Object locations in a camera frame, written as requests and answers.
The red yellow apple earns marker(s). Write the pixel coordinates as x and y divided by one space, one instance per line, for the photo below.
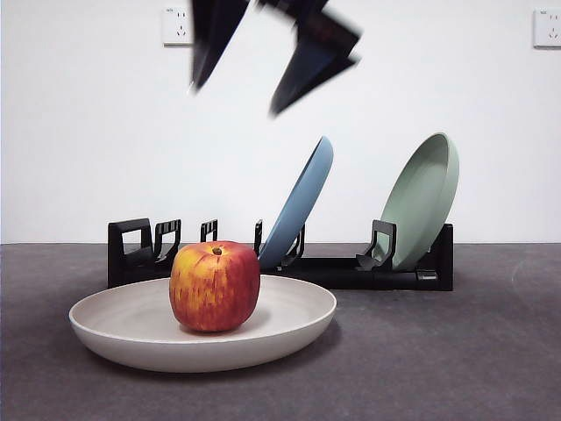
215 289

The cream yellow round plate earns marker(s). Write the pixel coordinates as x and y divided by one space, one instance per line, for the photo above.
131 342

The blue round plate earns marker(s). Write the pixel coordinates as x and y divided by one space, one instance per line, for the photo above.
302 197

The white wall socket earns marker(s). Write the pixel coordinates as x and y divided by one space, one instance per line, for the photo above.
175 26
548 28

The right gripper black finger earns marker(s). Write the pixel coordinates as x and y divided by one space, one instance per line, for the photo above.
215 39
311 66

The green round plate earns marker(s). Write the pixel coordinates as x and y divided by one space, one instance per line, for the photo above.
421 197

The black plate rack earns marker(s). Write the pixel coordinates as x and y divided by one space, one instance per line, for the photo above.
372 275

